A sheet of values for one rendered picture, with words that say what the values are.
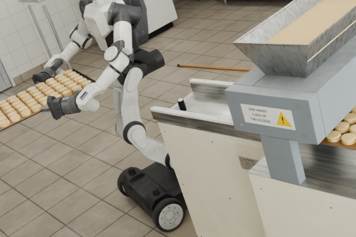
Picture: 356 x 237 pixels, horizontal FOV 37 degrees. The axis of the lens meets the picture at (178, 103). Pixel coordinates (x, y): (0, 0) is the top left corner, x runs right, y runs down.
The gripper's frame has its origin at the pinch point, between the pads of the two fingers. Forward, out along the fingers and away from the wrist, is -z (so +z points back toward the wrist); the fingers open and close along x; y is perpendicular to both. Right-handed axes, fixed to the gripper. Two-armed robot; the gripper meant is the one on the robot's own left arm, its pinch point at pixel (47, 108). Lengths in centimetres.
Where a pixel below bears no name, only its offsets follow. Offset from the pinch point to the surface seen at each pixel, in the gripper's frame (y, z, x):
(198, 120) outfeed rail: 12, 80, -12
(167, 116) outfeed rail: 2, 62, -12
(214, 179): 13, 79, -43
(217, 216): 10, 73, -66
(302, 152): 43, 126, -14
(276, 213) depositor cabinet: 53, 113, -33
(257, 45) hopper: 48, 120, 31
